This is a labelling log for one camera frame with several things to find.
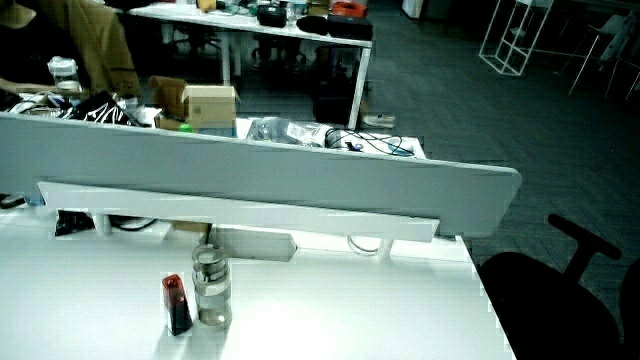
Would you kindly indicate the small red black bottle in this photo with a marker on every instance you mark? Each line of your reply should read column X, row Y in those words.
column 176, row 306

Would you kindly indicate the clear plastic bag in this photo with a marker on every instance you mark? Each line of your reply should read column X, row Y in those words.
column 287, row 131

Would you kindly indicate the grey desk divider panel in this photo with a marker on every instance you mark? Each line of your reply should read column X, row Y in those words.
column 250, row 172

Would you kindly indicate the white desk shelf riser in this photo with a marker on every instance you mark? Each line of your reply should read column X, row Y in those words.
column 240, row 212

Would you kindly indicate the white power strip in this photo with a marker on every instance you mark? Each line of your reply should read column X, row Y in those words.
column 255, row 245

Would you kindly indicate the open pale cardboard box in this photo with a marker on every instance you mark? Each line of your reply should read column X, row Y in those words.
column 211, row 109

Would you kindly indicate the black flat case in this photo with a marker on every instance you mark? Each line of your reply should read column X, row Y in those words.
column 350, row 28

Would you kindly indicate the clear glass bottle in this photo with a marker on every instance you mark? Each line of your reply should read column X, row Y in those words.
column 212, row 292

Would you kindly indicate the black oval pouch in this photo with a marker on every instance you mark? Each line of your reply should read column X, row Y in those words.
column 312, row 24

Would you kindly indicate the orange box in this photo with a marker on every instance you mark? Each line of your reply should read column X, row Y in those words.
column 349, row 9

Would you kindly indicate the brown cardboard box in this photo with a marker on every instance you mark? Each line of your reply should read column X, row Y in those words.
column 168, row 95

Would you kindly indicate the white background table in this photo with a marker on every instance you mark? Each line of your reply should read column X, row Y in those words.
column 235, row 21

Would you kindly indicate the black white patterned bag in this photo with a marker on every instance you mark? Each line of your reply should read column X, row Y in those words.
column 100, row 110

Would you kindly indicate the black adapter block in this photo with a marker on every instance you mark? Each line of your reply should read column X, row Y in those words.
column 73, row 222

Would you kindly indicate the black office chair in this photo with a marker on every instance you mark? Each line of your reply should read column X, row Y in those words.
column 540, row 305

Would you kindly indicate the clear plastic jar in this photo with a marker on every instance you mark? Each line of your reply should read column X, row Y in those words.
column 64, row 74

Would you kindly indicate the black camera bag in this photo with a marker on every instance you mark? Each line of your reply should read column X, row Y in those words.
column 272, row 15

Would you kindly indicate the white frame background chair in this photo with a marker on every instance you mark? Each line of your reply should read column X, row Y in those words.
column 617, row 45

